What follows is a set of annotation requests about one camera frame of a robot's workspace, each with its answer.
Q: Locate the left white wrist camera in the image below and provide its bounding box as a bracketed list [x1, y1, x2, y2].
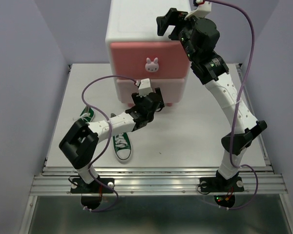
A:
[135, 78, 153, 97]

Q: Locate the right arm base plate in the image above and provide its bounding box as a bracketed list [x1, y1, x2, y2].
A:
[199, 176, 245, 193]

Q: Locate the green sneaker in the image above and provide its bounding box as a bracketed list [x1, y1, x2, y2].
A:
[72, 106, 95, 122]
[109, 112, 133, 164]

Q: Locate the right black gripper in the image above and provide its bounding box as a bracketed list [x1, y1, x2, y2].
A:
[157, 9, 203, 62]

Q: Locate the pink front drawer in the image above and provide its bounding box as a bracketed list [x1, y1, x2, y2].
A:
[110, 42, 189, 79]

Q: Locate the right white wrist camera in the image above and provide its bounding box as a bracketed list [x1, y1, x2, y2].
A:
[185, 0, 211, 20]

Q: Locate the pink bunny drawer knob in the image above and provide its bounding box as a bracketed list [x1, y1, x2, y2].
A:
[145, 58, 159, 73]

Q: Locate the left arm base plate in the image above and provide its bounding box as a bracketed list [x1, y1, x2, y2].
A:
[68, 177, 115, 194]

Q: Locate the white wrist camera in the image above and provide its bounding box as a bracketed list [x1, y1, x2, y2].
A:
[135, 78, 153, 97]
[185, 0, 211, 20]

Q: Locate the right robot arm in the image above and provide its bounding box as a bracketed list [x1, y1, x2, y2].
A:
[156, 8, 267, 193]

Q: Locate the white shoe cabinet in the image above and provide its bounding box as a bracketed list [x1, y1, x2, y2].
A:
[104, 0, 195, 107]

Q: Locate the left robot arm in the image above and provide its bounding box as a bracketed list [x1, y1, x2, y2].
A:
[59, 88, 165, 192]

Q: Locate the aluminium rail frame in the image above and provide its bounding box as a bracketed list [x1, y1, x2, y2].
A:
[20, 64, 293, 234]

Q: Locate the light pink drawer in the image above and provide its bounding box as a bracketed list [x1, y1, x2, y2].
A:
[115, 78, 187, 104]

